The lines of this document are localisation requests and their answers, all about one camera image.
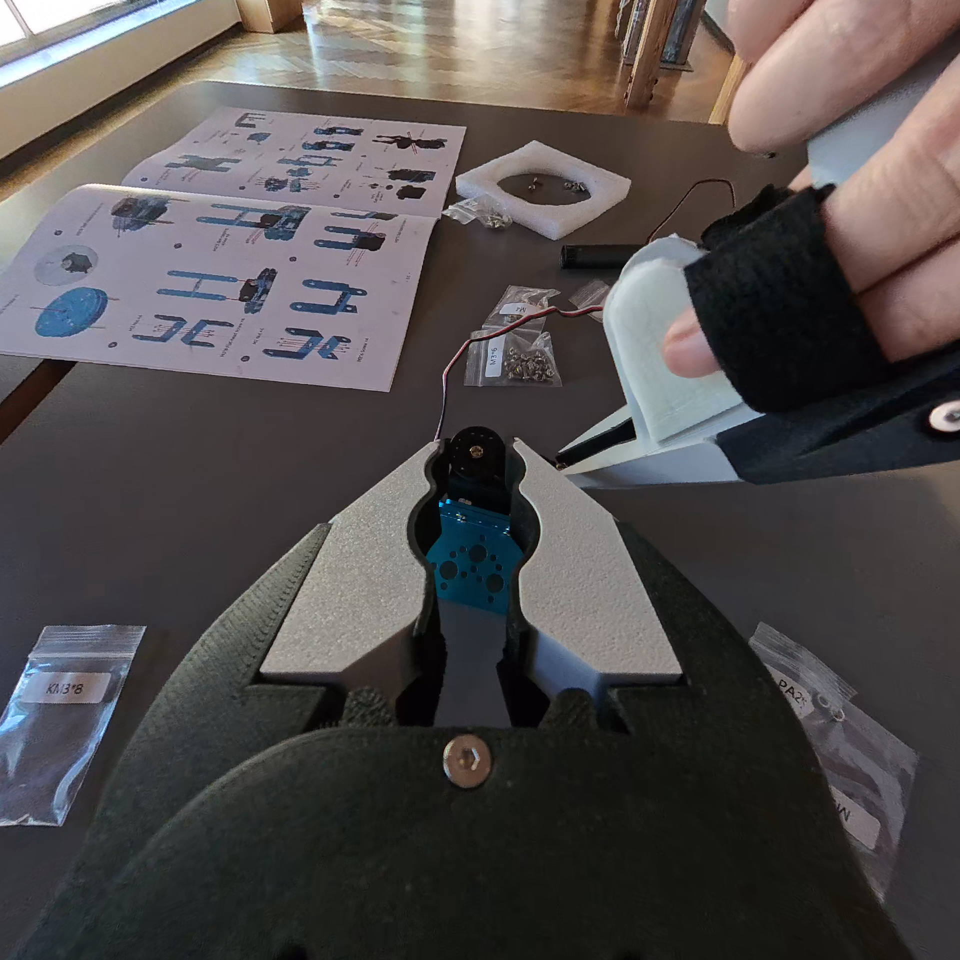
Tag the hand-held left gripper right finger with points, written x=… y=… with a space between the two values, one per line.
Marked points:
x=600 y=600

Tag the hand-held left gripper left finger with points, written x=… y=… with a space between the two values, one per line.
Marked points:
x=345 y=600

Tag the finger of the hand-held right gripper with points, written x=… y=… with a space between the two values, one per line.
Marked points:
x=660 y=465
x=611 y=431

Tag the black screwdriver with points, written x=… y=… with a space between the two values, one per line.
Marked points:
x=592 y=256

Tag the white square foam frame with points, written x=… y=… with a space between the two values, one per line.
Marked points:
x=480 y=180

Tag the dark brown desk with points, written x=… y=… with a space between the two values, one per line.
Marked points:
x=187 y=487

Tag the clear bag of screws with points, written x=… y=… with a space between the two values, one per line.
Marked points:
x=517 y=364

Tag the crumpled clear parts bag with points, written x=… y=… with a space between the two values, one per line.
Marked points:
x=525 y=307

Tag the tiny crumpled clear bag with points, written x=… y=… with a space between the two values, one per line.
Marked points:
x=480 y=214

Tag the white printed instruction manual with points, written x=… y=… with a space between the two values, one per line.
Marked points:
x=225 y=247

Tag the beige square column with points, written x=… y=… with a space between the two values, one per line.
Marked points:
x=270 y=11

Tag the large glass window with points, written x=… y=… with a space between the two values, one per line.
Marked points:
x=75 y=11

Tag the wooden support post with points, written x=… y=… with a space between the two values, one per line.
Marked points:
x=649 y=52
x=726 y=94

